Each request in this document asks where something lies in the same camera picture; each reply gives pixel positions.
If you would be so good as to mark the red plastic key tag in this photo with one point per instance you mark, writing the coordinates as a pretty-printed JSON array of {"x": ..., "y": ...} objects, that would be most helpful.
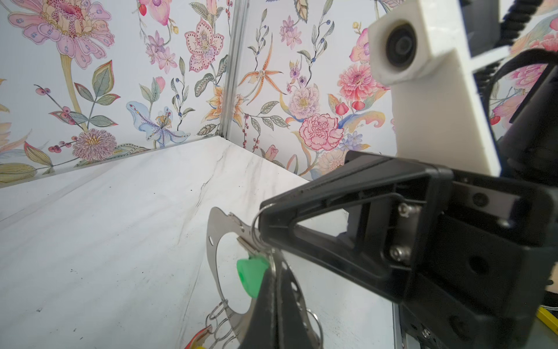
[{"x": 200, "y": 338}]

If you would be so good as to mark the green plastic key tag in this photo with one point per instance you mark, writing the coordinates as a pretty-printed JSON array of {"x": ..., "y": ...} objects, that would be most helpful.
[{"x": 251, "y": 273}]

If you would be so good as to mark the silver metal keyring with keys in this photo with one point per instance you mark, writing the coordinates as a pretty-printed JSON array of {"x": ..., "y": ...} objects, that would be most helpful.
[{"x": 228, "y": 240}]

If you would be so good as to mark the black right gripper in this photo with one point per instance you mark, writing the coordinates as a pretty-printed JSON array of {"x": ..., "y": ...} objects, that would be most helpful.
[{"x": 475, "y": 266}]

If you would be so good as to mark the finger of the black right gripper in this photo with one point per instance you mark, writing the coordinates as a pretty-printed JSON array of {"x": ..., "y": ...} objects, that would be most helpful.
[{"x": 368, "y": 221}]

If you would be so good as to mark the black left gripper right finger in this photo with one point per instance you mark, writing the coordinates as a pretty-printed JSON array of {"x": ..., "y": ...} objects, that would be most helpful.
[{"x": 294, "y": 330}]

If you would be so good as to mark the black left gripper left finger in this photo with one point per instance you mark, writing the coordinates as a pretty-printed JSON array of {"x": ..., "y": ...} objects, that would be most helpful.
[{"x": 261, "y": 333}]

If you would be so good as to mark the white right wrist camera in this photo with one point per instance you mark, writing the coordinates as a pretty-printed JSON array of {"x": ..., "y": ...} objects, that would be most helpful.
[{"x": 421, "y": 52}]

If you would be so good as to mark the aluminium corner frame post right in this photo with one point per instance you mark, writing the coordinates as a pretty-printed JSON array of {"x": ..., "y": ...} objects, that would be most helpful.
[{"x": 240, "y": 15}]

